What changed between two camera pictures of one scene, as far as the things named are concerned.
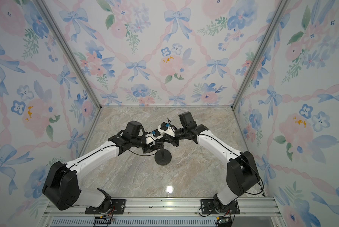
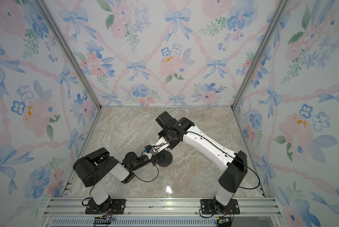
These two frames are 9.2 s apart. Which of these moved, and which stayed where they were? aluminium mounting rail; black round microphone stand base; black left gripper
Moved: black left gripper
Stayed: black round microphone stand base; aluminium mounting rail
